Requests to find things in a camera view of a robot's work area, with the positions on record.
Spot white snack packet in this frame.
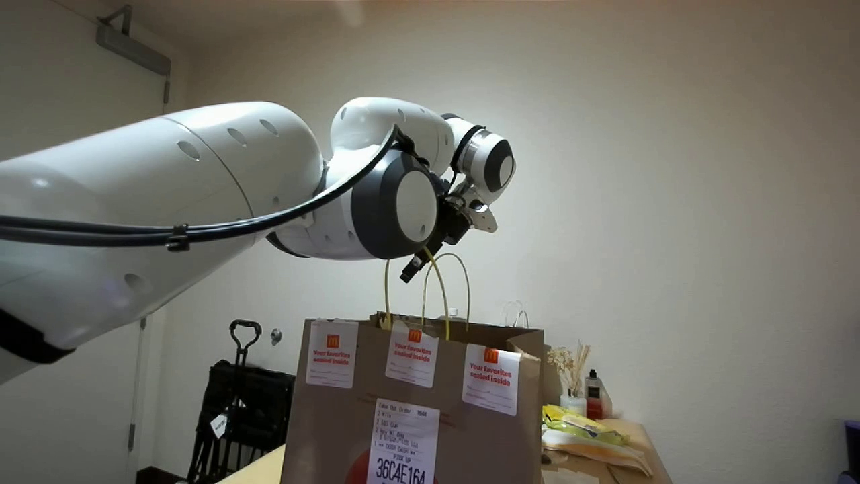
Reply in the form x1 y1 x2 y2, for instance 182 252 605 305
541 426 654 478

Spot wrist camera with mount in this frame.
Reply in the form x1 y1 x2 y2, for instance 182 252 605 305
458 197 501 236

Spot reed sticks in glass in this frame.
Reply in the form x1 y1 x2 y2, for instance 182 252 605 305
546 342 595 416

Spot yellow green snack packet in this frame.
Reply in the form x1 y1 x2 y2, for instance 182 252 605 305
541 404 635 448

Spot black folding cart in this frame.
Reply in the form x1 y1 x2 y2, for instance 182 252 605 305
186 318 299 484

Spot small red sauce bottle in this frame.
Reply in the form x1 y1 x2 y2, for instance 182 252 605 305
583 366 608 423

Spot brown McDelivery paper bag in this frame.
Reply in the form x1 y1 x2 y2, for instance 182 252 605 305
277 248 548 484

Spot grey door closer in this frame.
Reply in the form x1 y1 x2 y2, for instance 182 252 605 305
95 6 175 81

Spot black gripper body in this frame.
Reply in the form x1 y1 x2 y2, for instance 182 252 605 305
424 172 479 256

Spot white door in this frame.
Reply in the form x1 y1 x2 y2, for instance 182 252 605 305
0 0 175 484

